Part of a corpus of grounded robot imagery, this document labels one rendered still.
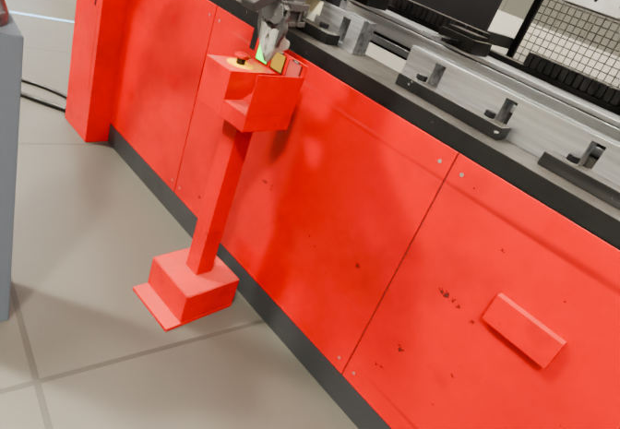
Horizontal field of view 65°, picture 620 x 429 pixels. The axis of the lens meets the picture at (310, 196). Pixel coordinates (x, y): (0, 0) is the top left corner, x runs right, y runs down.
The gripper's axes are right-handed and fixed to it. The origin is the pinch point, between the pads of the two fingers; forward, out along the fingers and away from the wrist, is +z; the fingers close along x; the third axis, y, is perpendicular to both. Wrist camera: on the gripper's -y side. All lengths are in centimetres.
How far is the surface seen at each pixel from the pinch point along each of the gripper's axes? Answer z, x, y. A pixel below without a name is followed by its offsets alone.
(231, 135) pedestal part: 23.3, 3.9, -2.1
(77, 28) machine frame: 39, 129, 11
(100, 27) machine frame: 32, 109, 11
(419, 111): -1.0, -35.0, 17.6
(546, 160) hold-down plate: -3, -63, 23
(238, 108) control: 12.9, -0.6, -5.4
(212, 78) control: 10.0, 10.6, -6.0
